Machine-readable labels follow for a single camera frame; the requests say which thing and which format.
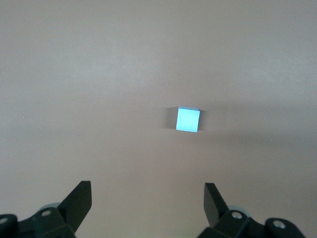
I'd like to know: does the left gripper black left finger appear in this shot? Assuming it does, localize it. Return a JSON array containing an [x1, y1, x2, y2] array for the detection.
[[0, 180, 93, 238]]

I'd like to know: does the light blue foam block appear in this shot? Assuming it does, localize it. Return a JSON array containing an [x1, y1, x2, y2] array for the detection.
[[175, 106, 201, 133]]

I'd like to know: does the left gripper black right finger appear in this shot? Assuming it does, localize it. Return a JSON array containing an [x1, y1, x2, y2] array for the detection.
[[198, 182, 304, 238]]

